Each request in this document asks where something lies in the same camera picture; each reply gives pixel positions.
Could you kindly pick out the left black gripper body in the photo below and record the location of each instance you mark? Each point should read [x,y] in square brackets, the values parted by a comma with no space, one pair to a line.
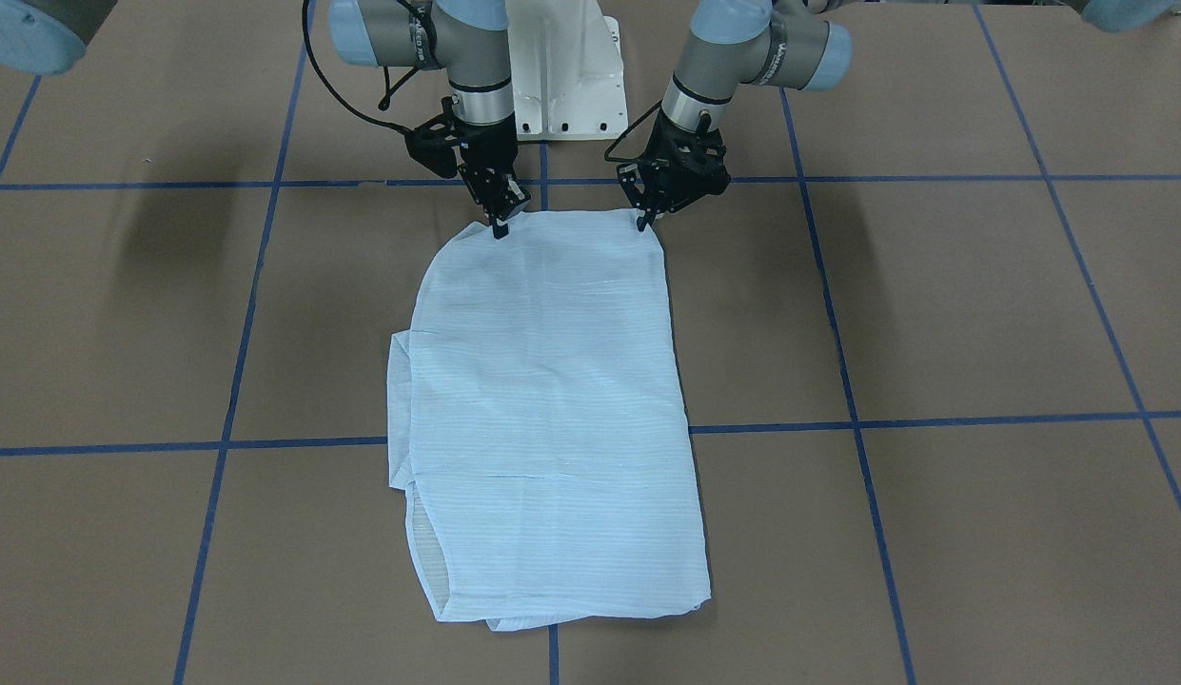
[662,186]

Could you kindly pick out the light blue button-up shirt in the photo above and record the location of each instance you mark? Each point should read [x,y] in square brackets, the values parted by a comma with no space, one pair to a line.
[538,431]

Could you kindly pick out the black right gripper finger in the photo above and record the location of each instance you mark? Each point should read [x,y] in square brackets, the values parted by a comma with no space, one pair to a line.
[505,200]

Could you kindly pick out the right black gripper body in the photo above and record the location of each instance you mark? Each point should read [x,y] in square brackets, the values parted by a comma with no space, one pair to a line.
[486,151]

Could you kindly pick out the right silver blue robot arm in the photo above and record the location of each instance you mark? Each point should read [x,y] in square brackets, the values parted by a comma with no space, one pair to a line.
[181,91]

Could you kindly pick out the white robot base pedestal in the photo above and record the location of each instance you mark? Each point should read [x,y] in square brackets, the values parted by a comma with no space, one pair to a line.
[567,72]

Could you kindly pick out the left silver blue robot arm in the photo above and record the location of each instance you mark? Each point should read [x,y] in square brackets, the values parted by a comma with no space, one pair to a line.
[951,96]

